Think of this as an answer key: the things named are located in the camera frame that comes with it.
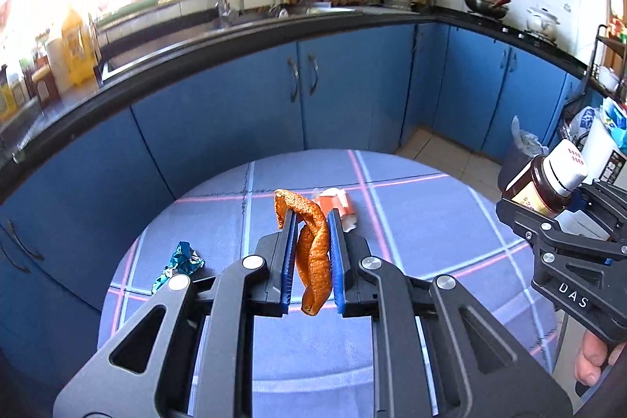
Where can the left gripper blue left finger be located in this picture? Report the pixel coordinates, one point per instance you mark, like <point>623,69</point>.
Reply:
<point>289,246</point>

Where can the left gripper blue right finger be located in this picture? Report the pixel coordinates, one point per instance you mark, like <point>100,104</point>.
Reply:
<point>338,261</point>

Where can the orange peel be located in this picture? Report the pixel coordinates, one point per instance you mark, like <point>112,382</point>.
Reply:
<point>313,248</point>

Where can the brown medicine bottle white cap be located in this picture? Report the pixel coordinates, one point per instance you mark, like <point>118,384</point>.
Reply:
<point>546,184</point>

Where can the blue kitchen cabinets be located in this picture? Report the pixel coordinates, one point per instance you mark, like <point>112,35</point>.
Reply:
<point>404,113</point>

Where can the person's right hand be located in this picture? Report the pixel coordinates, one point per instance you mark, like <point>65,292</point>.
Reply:
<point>591,357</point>

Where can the red white crumpled carton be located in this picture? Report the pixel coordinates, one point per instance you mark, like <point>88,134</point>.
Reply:
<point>338,199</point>

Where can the blue checked tablecloth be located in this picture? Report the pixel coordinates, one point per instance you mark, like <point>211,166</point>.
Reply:
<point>425,221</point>

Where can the blue foil wrapper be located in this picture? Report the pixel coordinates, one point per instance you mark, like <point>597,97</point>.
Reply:
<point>183,261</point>

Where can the grey bin with plastic bag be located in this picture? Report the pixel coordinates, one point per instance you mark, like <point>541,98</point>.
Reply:
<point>523,147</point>

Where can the white pot on stove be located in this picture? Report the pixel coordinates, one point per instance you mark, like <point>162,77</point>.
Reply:
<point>542,23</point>

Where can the black wok with lid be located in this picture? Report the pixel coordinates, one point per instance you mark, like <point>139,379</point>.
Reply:
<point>494,9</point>

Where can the yellow oil bottle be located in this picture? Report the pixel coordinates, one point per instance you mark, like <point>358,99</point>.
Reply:
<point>78,48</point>

